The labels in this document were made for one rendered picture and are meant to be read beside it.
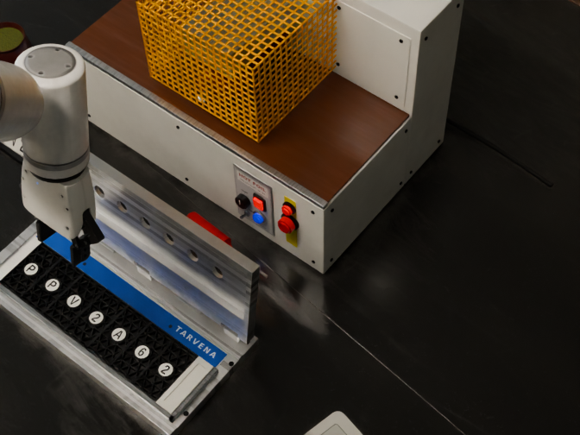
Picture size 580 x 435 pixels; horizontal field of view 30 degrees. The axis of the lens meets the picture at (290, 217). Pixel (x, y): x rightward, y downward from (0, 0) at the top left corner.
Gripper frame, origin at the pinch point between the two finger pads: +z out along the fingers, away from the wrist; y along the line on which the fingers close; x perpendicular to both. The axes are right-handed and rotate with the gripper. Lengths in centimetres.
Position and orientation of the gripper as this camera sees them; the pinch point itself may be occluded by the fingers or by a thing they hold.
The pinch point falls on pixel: (63, 240)
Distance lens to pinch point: 154.9
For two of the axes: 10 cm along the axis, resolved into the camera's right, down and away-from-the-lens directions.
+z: -1.0, 6.9, 7.2
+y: 7.8, 5.0, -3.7
